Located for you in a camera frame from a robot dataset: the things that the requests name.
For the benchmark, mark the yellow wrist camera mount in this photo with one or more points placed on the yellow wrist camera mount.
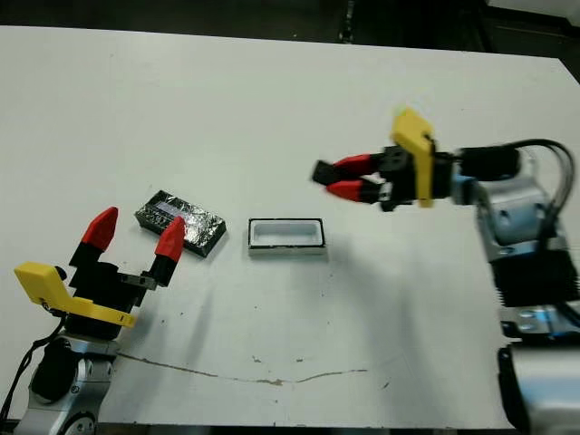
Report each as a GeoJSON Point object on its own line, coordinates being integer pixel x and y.
{"type": "Point", "coordinates": [36, 276]}
{"type": "Point", "coordinates": [412, 131]}

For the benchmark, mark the white box base black rim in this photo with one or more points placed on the white box base black rim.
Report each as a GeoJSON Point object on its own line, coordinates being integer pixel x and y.
{"type": "Point", "coordinates": [285, 233]}

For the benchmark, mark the black glossy box lid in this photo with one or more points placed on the black glossy box lid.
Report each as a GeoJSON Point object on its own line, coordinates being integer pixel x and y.
{"type": "Point", "coordinates": [199, 226]}

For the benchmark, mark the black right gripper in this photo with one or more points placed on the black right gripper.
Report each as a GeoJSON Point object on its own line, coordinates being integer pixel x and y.
{"type": "Point", "coordinates": [401, 176]}

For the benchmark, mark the black stand leg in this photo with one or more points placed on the black stand leg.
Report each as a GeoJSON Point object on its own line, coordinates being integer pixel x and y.
{"type": "Point", "coordinates": [348, 27]}

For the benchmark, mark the yellow right wrist camera mount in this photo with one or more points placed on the yellow right wrist camera mount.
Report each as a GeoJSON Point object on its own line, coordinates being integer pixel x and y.
{"type": "Point", "coordinates": [412, 131]}

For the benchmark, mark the yellow left wrist camera mount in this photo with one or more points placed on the yellow left wrist camera mount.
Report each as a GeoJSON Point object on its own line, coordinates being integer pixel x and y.
{"type": "Point", "coordinates": [36, 276]}

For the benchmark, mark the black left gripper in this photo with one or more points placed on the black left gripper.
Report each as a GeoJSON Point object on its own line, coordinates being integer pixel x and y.
{"type": "Point", "coordinates": [102, 283]}

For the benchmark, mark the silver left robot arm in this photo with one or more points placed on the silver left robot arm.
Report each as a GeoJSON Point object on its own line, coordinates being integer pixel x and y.
{"type": "Point", "coordinates": [90, 376]}

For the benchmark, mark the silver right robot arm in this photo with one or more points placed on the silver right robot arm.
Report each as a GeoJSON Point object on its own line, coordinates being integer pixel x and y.
{"type": "Point", "coordinates": [512, 213]}

